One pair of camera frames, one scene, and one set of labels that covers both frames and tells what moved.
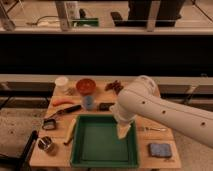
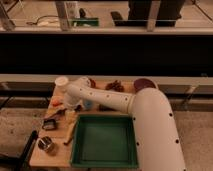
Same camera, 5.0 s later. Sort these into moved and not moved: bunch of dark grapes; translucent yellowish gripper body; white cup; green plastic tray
Moved: translucent yellowish gripper body
Not moved: green plastic tray; bunch of dark grapes; white cup
